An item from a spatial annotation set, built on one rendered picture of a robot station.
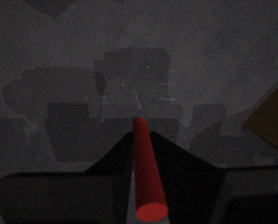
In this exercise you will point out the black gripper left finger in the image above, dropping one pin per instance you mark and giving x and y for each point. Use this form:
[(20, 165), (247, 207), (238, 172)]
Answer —
[(101, 192)]

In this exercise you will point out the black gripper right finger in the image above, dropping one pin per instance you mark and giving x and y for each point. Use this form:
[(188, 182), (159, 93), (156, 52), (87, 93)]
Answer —
[(196, 191)]

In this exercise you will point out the red peg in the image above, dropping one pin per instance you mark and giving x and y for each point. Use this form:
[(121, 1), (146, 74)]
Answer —
[(151, 205)]

